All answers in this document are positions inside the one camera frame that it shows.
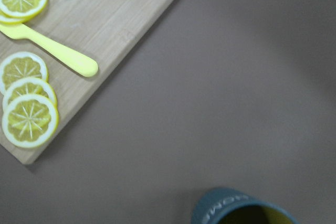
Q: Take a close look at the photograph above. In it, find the lemon slice row near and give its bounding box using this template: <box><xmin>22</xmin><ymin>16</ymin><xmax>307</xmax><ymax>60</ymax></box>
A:
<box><xmin>1</xmin><ymin>51</ymin><xmax>49</xmax><ymax>94</ymax></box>

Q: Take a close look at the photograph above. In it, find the yellow plastic knife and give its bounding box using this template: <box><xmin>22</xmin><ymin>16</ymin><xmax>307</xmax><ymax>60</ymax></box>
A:
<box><xmin>1</xmin><ymin>24</ymin><xmax>98</xmax><ymax>77</ymax></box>

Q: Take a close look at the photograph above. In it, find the lemon slice row end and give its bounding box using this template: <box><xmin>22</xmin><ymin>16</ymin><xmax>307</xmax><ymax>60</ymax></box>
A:
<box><xmin>2</xmin><ymin>94</ymin><xmax>59</xmax><ymax>149</ymax></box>

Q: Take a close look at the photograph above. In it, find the lemon slice row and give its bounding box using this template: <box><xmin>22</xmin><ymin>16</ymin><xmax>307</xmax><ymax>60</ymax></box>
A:
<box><xmin>1</xmin><ymin>51</ymin><xmax>49</xmax><ymax>94</ymax></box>
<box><xmin>2</xmin><ymin>77</ymin><xmax>58</xmax><ymax>110</ymax></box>

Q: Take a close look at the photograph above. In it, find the lemon slice row middle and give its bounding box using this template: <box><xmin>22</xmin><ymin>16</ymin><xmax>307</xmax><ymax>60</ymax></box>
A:
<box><xmin>2</xmin><ymin>77</ymin><xmax>58</xmax><ymax>110</ymax></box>

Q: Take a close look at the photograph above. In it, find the blue-grey cup yellow inside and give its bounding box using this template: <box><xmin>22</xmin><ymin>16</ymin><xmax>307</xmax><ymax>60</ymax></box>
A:
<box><xmin>190</xmin><ymin>187</ymin><xmax>298</xmax><ymax>223</ymax></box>

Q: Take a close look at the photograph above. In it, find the bamboo cutting board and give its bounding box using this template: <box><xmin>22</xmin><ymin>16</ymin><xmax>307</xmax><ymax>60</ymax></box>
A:
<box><xmin>0</xmin><ymin>0</ymin><xmax>199</xmax><ymax>165</ymax></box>

